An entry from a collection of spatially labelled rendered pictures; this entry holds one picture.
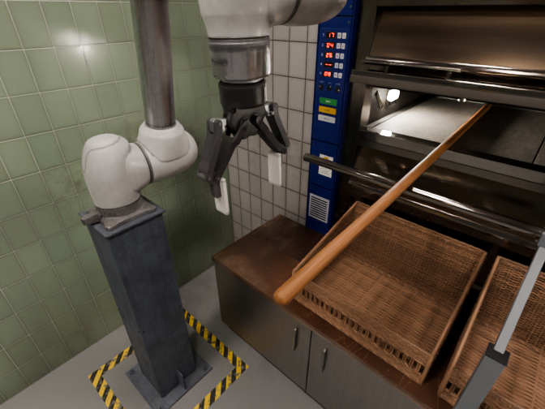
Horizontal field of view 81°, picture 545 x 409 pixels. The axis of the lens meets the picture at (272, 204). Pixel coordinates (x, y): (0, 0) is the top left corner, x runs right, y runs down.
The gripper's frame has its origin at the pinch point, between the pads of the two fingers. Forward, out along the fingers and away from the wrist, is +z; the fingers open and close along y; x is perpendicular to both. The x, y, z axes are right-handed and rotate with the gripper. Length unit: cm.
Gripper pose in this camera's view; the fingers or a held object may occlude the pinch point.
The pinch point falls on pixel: (250, 191)
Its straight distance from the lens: 60.2
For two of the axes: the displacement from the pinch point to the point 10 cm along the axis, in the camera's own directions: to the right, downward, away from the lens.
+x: 7.2, 3.5, -5.9
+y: -6.9, 4.0, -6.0
